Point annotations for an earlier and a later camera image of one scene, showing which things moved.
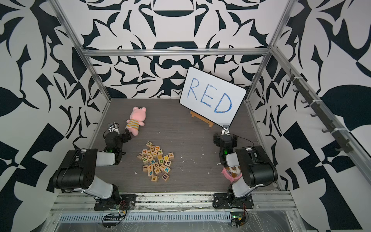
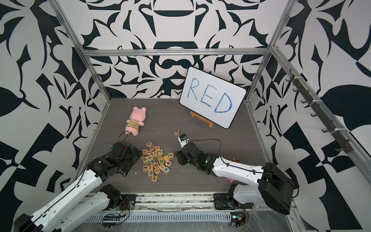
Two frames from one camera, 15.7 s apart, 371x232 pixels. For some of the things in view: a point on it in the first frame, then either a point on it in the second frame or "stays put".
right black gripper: [218, 139] -> [179, 156]
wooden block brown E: [154, 178] stays put
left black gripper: [123, 136] -> [135, 155]
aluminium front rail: [84, 203] stays put
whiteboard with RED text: [214, 97] stays put
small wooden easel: [202, 118] stays put
